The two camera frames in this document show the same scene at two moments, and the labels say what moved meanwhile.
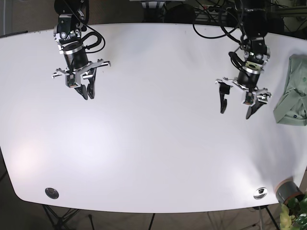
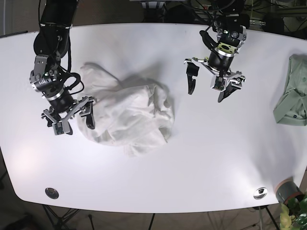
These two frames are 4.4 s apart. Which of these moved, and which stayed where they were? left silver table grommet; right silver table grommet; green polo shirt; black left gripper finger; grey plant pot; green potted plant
Moved: black left gripper finger
Stayed: green polo shirt; green potted plant; left silver table grommet; right silver table grommet; grey plant pot
